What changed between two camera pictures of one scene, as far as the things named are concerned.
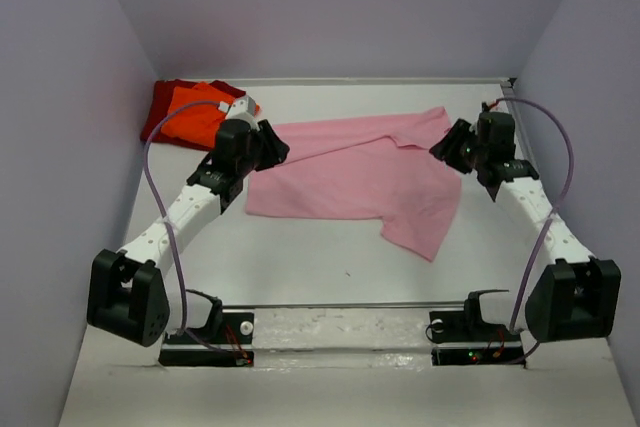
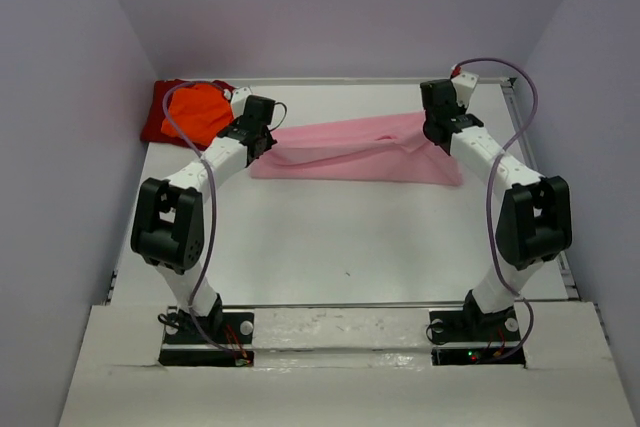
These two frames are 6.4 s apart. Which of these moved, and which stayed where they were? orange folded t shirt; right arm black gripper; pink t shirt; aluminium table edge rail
Moved: right arm black gripper; pink t shirt
Stayed: aluminium table edge rail; orange folded t shirt
